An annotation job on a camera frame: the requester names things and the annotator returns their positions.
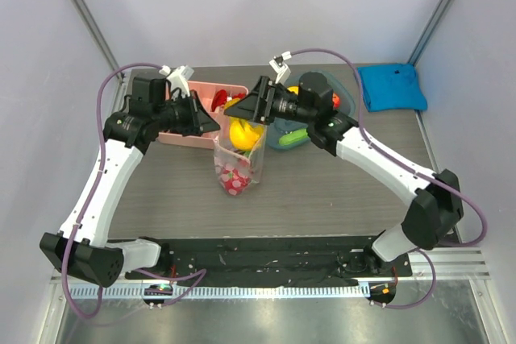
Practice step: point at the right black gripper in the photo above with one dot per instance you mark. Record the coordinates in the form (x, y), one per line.
(261, 100)

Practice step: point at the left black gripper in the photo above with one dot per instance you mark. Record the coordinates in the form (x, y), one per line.
(200, 121)

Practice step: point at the yellow banana bunch toy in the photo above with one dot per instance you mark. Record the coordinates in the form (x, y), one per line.
(243, 135)

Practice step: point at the clear pink zip top bag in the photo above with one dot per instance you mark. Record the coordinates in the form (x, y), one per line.
(249, 161)

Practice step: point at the yellow bell pepper toy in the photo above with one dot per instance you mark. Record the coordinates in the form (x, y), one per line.
(293, 89)

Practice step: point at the green cucumber toy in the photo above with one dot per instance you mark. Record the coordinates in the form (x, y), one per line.
(293, 137)

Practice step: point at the pink dragon fruit toy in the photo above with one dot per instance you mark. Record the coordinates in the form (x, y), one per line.
(233, 181)

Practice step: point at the red strawberry toy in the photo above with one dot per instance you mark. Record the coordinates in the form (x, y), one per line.
(336, 101)

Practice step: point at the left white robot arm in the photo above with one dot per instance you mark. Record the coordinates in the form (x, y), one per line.
(81, 248)

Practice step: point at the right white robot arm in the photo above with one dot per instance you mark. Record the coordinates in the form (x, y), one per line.
(433, 205)

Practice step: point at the red fabric item right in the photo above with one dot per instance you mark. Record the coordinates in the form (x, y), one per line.
(237, 97)

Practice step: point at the red fabric item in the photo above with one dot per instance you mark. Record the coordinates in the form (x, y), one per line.
(237, 97)
(219, 99)

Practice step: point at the red fabric item left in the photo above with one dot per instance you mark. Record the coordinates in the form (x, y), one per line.
(219, 99)

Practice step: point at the pink divided organizer box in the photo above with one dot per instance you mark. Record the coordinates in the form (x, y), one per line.
(205, 91)

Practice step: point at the teal plastic fruit tray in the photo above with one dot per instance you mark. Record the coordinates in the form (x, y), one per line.
(282, 126)

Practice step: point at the folded blue cloth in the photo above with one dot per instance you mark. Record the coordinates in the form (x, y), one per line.
(391, 87)

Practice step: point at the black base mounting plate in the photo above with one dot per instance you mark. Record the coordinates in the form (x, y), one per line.
(274, 262)

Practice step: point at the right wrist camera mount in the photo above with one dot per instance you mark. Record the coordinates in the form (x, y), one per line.
(278, 64)

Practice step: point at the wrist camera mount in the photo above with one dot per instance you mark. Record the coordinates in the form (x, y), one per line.
(178, 78)
(278, 64)

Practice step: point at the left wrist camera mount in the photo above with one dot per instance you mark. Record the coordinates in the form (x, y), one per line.
(178, 78)

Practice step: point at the white slotted cable duct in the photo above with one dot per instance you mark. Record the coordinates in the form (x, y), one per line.
(143, 290)

